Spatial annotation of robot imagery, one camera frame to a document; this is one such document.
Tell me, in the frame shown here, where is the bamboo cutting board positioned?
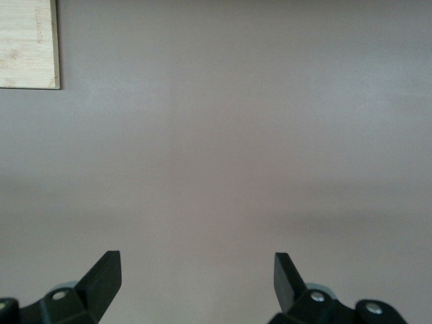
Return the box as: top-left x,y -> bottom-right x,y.
0,0 -> 61,90

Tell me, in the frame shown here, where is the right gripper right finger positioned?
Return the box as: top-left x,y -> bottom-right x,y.
268,252 -> 408,324

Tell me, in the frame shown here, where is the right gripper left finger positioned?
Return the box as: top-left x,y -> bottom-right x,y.
0,250 -> 123,324

